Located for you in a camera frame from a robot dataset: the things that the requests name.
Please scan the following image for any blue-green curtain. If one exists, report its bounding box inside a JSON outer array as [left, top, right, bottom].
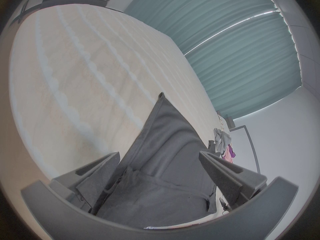
[[185, 9, 303, 119], [124, 0, 275, 56]]

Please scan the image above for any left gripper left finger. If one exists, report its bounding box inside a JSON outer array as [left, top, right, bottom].
[[50, 151, 121, 211]]

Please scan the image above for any black T-shirt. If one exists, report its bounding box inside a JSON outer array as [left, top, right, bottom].
[[91, 92, 217, 221]]

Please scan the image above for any grey garment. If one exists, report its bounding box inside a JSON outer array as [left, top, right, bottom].
[[213, 128, 232, 154]]

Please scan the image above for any bed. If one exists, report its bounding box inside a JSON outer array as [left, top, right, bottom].
[[9, 4, 262, 229]]

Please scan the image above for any pile of clothes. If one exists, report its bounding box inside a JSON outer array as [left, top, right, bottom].
[[221, 144, 237, 163]]

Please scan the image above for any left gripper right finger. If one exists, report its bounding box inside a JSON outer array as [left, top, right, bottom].
[[199, 151, 268, 206]]

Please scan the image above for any grey bedside table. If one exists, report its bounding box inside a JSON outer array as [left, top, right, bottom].
[[225, 116, 237, 130]]

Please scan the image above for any white printed pillow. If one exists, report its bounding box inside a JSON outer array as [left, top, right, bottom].
[[216, 111, 229, 132]]

